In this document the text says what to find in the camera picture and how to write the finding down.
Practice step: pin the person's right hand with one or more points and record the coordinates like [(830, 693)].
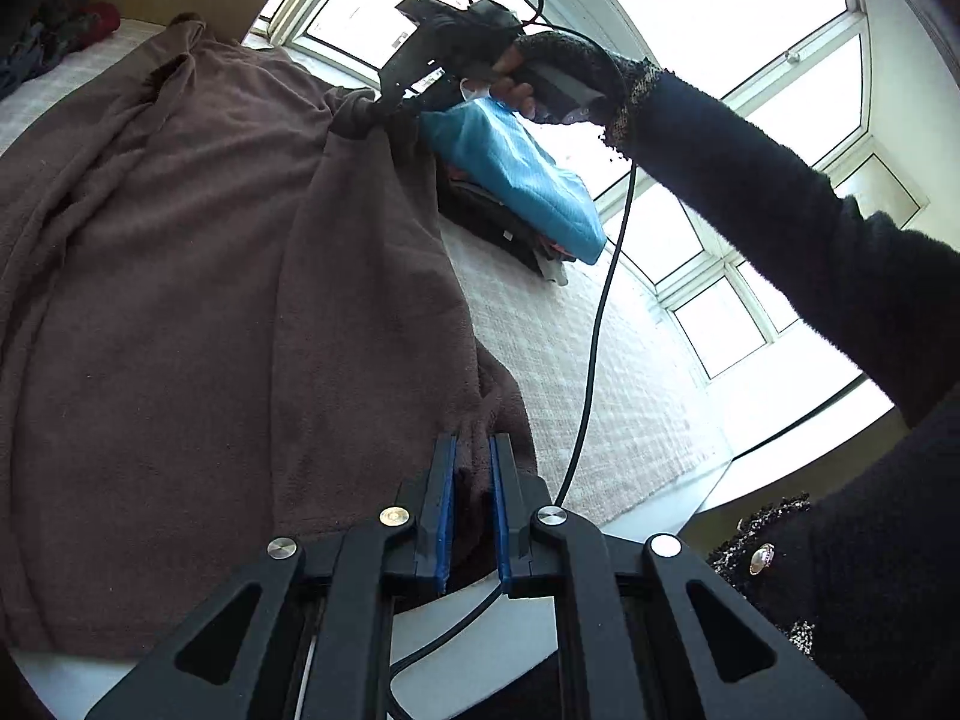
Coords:
[(516, 95)]

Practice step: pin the folded teal garment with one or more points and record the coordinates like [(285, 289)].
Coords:
[(488, 142)]

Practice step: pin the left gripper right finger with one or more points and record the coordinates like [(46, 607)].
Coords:
[(646, 630)]

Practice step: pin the brown fleece garment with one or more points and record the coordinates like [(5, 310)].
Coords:
[(227, 315)]

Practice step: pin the dark blue-grey garment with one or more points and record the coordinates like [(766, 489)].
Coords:
[(38, 51)]

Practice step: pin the red garment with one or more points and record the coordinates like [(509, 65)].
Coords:
[(95, 23)]

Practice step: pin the person's right forearm black sleeve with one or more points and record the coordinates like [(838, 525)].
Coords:
[(885, 296)]

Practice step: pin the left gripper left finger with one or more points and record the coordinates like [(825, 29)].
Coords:
[(305, 630)]

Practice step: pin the person's black tweed torso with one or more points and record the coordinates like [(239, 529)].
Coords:
[(865, 581)]

